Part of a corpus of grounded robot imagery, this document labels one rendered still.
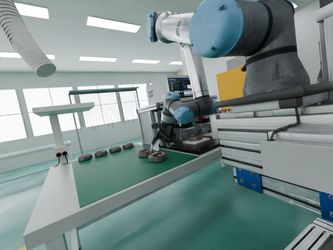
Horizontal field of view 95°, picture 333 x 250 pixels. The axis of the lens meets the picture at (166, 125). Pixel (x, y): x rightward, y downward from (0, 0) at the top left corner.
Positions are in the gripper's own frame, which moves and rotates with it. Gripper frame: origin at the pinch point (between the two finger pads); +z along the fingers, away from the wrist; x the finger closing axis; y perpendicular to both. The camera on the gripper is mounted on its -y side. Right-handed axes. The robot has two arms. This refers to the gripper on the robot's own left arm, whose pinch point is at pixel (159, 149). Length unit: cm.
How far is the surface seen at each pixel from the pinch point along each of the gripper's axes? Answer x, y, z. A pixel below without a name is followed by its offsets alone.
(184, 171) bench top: -0.4, 21.0, 0.2
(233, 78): 403, -159, -6
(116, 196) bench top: -34.5, 16.3, -0.1
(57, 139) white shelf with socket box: -42, -77, 28
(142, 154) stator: -1.7, -14.0, 13.6
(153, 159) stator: -5.0, 1.5, 5.2
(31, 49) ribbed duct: -45, -125, -33
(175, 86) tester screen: 39, -35, -27
